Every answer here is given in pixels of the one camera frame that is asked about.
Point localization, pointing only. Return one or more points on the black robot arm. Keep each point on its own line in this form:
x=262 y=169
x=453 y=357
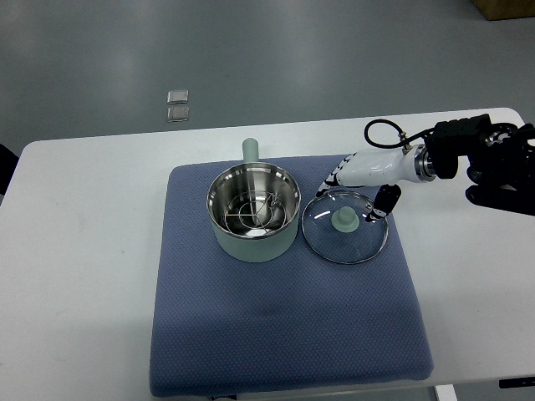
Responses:
x=500 y=156

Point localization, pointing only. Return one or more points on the black object at left edge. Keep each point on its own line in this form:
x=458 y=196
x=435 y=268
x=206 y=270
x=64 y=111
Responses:
x=8 y=165

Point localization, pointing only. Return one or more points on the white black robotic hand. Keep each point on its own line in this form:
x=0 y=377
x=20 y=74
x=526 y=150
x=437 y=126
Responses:
x=382 y=168

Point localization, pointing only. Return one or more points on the glass lid with green knob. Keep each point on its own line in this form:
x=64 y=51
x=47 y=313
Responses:
x=336 y=227

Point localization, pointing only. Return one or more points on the blue fabric mat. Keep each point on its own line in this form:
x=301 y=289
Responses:
x=223 y=326

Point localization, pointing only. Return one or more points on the wire steaming rack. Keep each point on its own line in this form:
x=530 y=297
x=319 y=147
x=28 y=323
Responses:
x=254 y=213

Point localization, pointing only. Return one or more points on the upper metal floor plate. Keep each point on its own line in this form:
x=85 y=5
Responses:
x=177 y=96

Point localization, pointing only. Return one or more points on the brown cardboard box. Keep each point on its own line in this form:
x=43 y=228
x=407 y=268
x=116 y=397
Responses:
x=496 y=10

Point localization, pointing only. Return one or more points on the black table control box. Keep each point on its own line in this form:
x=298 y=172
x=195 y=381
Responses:
x=522 y=382

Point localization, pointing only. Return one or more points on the green steel pot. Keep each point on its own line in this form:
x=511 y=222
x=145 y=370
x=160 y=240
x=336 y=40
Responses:
x=253 y=174

